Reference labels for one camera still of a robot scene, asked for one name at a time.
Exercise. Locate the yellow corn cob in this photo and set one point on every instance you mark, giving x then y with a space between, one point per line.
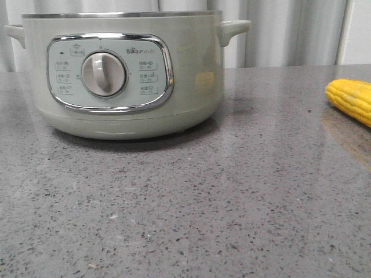
351 97

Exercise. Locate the pale green electric cooking pot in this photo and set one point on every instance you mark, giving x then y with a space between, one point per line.
174 64

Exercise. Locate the grey white pot dial knob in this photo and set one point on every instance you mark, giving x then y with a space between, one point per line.
103 74

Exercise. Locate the white pleated curtain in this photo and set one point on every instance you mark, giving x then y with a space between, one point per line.
283 33

